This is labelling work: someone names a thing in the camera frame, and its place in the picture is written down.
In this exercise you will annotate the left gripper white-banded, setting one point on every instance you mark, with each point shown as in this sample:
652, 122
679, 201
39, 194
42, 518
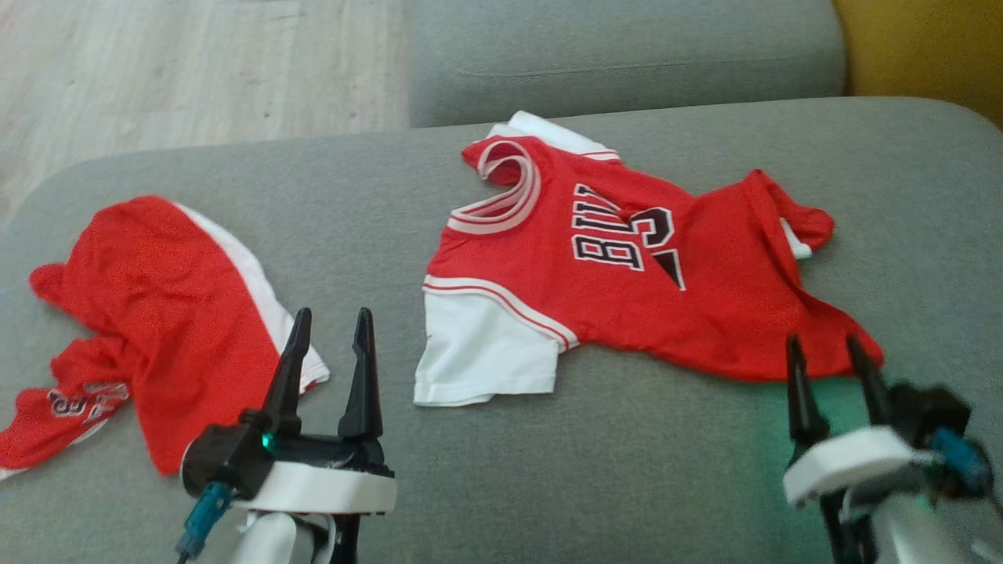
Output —
329, 486

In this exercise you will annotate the right gripper white-banded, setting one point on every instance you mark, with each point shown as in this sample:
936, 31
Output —
854, 462

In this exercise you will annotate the red basketball jersey white sleeves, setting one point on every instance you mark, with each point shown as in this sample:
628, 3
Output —
705, 305

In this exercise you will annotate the red basketball shorts white stripe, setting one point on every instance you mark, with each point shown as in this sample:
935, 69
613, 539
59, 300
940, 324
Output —
164, 313

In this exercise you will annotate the large grey sofa seat cushion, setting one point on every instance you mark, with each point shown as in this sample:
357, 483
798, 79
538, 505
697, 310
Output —
548, 470

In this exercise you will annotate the mustard yellow upholstered furniture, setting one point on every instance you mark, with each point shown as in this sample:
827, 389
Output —
932, 47

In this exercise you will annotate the small grey sofa cushion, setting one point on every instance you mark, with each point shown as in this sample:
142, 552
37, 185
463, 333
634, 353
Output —
627, 55

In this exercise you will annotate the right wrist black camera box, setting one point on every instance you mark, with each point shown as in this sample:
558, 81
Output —
928, 411

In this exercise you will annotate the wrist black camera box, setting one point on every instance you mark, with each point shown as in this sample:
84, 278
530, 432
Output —
227, 454
928, 411

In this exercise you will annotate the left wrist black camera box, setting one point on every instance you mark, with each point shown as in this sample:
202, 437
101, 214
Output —
227, 454

